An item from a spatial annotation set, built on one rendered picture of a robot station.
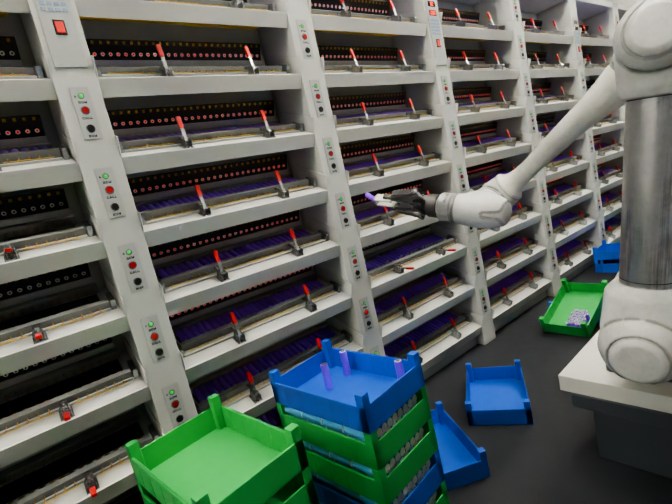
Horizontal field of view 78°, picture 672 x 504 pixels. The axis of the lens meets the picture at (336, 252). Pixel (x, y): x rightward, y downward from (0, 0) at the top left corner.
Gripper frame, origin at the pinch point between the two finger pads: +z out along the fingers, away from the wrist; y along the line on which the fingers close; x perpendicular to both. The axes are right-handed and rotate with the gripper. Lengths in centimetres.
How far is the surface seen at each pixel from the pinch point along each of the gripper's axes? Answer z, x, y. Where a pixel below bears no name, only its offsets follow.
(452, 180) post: -1, -45, -32
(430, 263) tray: -4.1, -6.1, -42.6
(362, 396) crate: -37, 69, 21
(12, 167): 42, 64, 69
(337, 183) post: 14.4, 3.2, 9.8
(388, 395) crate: -38, 65, 14
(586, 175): -36, -149, -121
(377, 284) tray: 3.3, 18.5, -26.3
